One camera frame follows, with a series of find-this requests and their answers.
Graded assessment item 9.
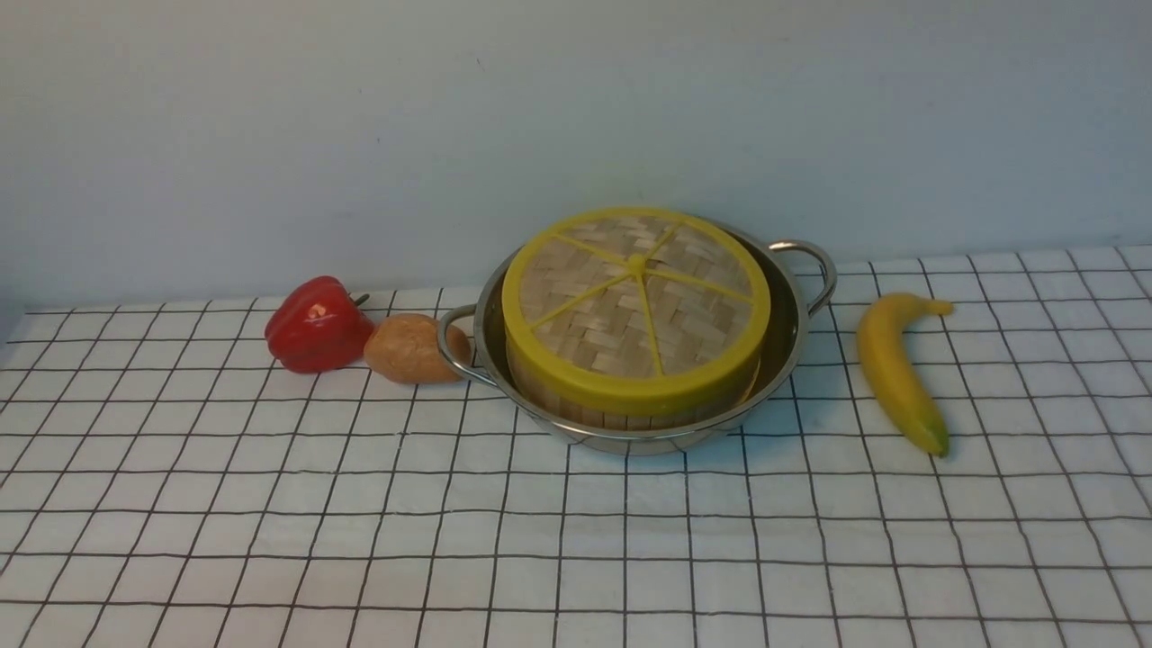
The yellow bamboo steamer lid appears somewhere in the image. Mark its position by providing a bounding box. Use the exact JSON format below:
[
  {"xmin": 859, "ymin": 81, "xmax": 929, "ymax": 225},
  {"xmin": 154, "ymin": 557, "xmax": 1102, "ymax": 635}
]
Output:
[{"xmin": 500, "ymin": 208, "xmax": 772, "ymax": 404}]

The yellow-rimmed bamboo steamer basket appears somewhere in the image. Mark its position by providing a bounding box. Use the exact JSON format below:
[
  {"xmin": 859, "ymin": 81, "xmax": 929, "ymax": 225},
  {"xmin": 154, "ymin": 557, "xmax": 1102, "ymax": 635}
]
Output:
[{"xmin": 509, "ymin": 360, "xmax": 761, "ymax": 432}]

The stainless steel pot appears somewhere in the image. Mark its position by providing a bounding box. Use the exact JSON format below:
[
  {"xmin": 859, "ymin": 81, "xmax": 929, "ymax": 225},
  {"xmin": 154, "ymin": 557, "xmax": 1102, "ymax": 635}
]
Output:
[{"xmin": 437, "ymin": 217, "xmax": 838, "ymax": 455}]

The brown potato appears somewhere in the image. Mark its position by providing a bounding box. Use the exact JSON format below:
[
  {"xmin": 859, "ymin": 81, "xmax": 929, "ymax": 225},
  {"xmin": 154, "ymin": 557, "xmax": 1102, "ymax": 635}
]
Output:
[{"xmin": 364, "ymin": 312, "xmax": 462, "ymax": 384}]

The red bell pepper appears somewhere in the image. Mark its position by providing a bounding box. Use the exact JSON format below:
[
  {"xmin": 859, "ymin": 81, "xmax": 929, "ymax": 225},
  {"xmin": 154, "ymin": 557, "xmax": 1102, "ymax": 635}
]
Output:
[{"xmin": 264, "ymin": 276, "xmax": 376, "ymax": 374}]

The yellow banana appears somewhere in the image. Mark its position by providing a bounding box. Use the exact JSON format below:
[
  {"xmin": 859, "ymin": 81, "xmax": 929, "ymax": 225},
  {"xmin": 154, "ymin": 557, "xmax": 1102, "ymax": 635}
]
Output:
[{"xmin": 856, "ymin": 292, "xmax": 954, "ymax": 458}]

